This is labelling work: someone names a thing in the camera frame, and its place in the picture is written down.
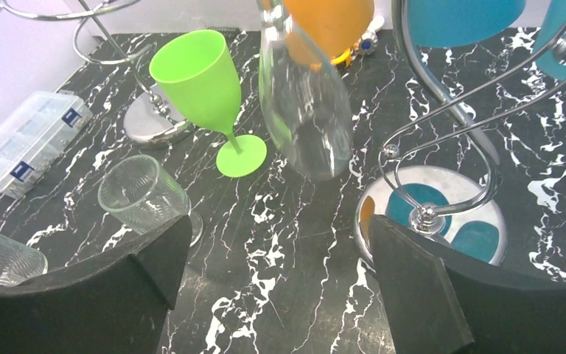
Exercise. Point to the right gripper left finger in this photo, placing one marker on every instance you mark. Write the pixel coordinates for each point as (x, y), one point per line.
(114, 302)

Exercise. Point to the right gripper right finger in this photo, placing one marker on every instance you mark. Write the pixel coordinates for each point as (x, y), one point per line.
(439, 300)

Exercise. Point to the tall clear champagne flute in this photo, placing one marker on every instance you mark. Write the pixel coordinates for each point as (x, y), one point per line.
(302, 96)

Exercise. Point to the green plastic wine glass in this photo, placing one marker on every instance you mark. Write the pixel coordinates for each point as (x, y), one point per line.
(197, 74)

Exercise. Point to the orange plastic wine glass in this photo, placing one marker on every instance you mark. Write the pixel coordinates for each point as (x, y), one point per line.
(334, 25)

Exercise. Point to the clear stemless glass centre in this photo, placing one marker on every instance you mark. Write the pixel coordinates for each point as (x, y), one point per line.
(141, 194)

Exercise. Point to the clear stemless glass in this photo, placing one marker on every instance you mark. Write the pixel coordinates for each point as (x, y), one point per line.
(141, 194)
(19, 262)

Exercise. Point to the clear stemless glass front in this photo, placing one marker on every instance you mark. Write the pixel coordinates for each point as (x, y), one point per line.
(19, 262)

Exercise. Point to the clear plastic screw box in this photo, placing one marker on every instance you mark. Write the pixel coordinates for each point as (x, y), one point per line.
(34, 135)

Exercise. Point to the yellow tape measure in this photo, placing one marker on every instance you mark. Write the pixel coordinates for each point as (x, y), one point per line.
(342, 61)

